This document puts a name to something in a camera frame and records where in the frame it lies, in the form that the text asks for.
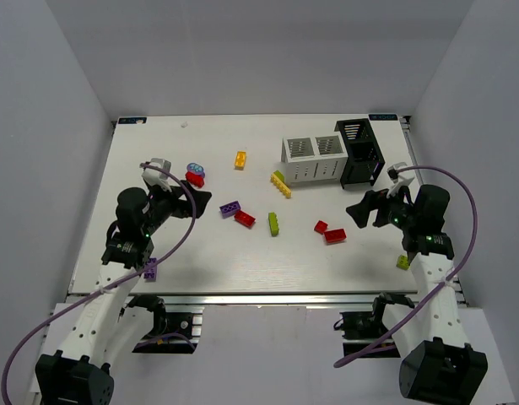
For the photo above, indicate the red lego brick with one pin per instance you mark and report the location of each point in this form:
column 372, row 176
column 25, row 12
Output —
column 244, row 219
column 195, row 179
column 334, row 236

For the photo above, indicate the black double bin container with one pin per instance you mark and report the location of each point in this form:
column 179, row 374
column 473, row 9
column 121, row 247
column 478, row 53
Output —
column 365, row 160

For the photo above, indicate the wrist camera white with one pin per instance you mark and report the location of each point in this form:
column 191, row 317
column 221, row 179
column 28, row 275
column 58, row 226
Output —
column 399, row 178
column 155, row 172

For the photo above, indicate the small green lego right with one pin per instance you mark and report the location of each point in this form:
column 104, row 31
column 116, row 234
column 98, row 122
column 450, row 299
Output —
column 403, row 262

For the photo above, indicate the blue label corner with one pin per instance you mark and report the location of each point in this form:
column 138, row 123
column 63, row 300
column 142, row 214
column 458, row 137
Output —
column 383, row 117
column 131, row 120

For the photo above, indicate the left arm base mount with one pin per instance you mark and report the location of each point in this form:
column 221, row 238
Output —
column 171, row 332

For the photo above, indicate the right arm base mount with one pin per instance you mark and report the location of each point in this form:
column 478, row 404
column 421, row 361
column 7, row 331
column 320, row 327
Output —
column 360, row 328

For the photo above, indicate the white double bin container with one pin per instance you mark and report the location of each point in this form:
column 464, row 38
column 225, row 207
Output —
column 317, row 158

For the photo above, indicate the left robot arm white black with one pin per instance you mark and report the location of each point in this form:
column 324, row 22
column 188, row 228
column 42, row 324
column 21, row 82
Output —
column 113, row 323

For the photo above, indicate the blue label left corner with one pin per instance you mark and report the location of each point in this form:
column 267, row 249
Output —
column 131, row 120

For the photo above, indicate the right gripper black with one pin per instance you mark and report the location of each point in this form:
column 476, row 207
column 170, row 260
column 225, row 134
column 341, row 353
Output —
column 377, row 209

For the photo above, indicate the blue purple flower lego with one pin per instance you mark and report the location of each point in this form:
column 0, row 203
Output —
column 196, row 169

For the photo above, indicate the purple lego brick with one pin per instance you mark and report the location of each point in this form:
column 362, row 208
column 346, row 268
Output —
column 229, row 209
column 150, row 275

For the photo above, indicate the green long lego brick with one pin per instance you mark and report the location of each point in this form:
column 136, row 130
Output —
column 273, row 224

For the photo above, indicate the green lego by white bin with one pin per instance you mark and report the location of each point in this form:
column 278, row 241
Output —
column 278, row 174

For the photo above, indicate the orange yellow lego brick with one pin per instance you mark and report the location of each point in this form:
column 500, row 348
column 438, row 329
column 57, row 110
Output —
column 240, row 160

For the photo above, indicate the blue label right corner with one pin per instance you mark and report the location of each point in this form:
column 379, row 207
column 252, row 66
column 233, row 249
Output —
column 383, row 117

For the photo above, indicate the small red square lego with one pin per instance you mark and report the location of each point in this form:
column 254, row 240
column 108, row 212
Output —
column 321, row 227

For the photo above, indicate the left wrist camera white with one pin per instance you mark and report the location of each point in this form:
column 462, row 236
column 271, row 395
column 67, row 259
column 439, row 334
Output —
column 155, row 172

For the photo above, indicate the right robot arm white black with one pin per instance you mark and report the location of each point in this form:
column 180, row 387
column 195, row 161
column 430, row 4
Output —
column 439, row 365

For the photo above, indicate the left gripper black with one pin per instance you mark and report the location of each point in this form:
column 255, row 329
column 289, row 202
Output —
column 183, row 200

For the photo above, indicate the long yellow lego brick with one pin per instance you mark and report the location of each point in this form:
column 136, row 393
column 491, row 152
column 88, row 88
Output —
column 280, row 185

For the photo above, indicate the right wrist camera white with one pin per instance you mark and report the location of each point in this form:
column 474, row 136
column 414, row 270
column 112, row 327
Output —
column 399, row 178

